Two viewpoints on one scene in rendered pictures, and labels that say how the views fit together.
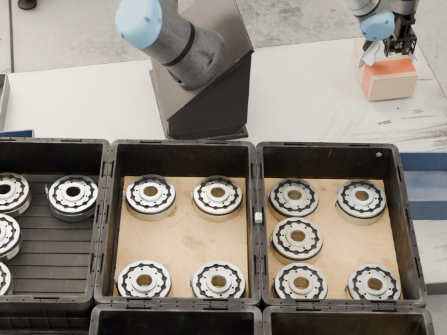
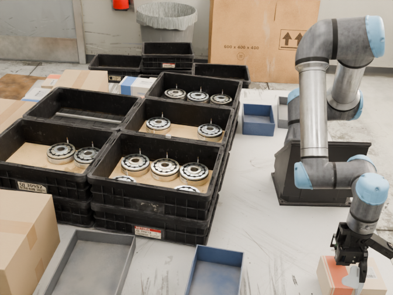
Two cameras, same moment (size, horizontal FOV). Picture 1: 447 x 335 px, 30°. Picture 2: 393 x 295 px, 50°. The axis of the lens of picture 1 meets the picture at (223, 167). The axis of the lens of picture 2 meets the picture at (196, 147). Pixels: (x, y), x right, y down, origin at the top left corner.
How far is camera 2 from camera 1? 1.98 m
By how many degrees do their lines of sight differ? 74
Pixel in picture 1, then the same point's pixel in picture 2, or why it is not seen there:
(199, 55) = (293, 131)
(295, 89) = (328, 237)
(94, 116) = not seen: hidden behind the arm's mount
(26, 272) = not seen: hidden behind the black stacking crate
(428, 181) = (227, 287)
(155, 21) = (293, 94)
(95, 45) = not seen: outside the picture
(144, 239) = (187, 131)
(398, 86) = (324, 281)
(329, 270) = (144, 181)
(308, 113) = (302, 238)
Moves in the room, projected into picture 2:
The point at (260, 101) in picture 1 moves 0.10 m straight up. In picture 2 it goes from (314, 217) to (319, 195)
